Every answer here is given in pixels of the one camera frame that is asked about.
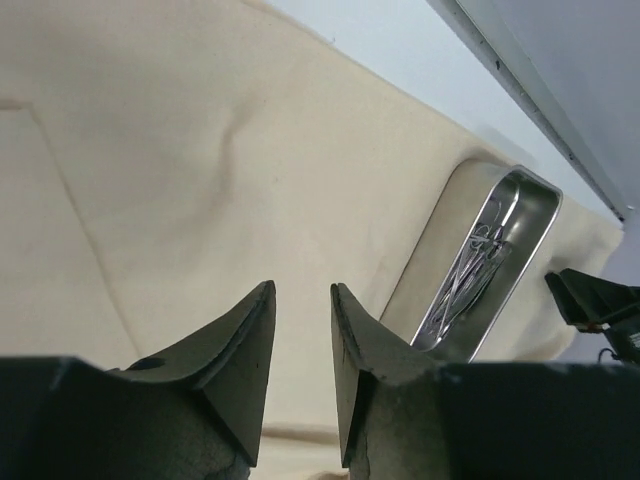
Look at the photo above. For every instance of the metal instrument tray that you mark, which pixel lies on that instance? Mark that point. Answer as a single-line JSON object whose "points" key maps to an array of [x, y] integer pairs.
{"points": [[482, 235]]}

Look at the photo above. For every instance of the beige cloth wrap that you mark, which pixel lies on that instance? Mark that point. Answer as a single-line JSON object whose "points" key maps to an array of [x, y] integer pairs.
{"points": [[160, 158]]}

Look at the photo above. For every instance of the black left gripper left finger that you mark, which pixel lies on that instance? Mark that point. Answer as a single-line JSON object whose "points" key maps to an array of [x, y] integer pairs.
{"points": [[193, 410]]}

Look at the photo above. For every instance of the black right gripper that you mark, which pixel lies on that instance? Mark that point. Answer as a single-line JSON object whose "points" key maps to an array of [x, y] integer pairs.
{"points": [[597, 306]]}

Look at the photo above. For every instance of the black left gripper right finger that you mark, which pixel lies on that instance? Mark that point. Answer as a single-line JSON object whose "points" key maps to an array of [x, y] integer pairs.
{"points": [[403, 415]]}

